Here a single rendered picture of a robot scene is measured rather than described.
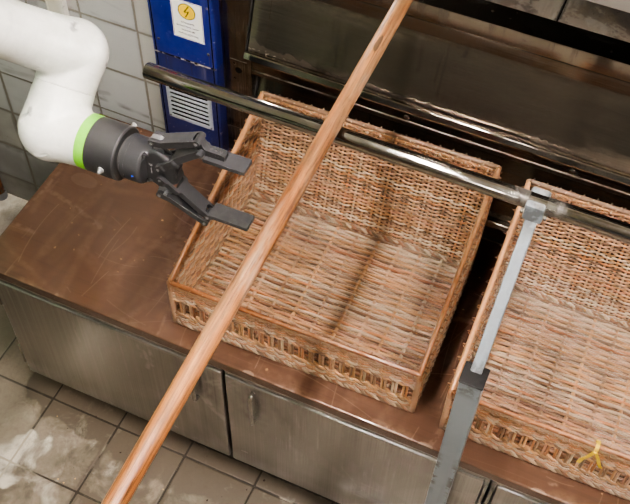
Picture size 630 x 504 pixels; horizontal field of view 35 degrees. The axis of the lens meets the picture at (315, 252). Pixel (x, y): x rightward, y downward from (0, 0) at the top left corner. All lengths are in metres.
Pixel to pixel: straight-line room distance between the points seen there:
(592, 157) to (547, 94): 0.15
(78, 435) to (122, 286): 0.61
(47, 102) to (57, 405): 1.28
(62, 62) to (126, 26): 0.75
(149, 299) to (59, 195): 0.38
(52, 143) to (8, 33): 0.20
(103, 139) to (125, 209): 0.76
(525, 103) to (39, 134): 0.93
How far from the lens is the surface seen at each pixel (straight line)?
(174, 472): 2.62
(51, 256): 2.30
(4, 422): 2.77
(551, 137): 2.01
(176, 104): 2.38
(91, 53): 1.64
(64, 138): 1.62
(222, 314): 1.41
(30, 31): 1.56
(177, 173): 1.58
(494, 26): 1.89
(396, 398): 2.02
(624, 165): 2.01
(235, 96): 1.72
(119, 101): 2.55
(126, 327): 2.17
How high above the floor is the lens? 2.38
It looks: 53 degrees down
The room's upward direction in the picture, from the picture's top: 2 degrees clockwise
